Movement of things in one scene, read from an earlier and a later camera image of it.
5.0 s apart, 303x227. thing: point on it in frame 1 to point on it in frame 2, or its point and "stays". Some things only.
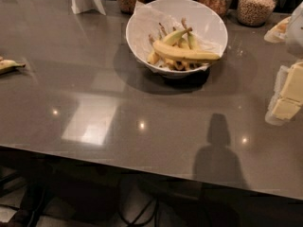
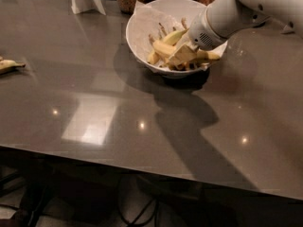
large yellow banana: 186,54 stays
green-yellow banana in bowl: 174,37 stays
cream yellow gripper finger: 286,109 to 184,54
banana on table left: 7,65 stays
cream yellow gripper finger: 293,89 to 185,39
